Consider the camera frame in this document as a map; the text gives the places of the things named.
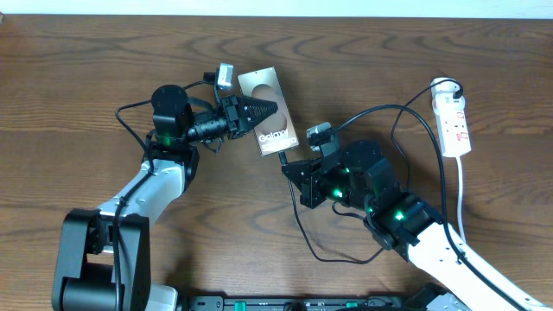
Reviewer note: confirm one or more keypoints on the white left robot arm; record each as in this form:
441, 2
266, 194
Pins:
103, 260

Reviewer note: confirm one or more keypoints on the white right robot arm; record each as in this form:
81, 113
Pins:
359, 176

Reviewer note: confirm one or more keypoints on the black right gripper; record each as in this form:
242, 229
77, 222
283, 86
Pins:
312, 194

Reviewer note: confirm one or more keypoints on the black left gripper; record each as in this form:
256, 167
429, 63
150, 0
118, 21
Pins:
238, 110

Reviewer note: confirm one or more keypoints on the Galaxy smartphone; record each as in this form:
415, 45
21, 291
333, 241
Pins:
276, 132

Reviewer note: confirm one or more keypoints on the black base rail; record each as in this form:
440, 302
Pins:
220, 303

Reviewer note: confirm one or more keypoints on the white power strip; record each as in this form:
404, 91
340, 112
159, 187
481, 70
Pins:
448, 104

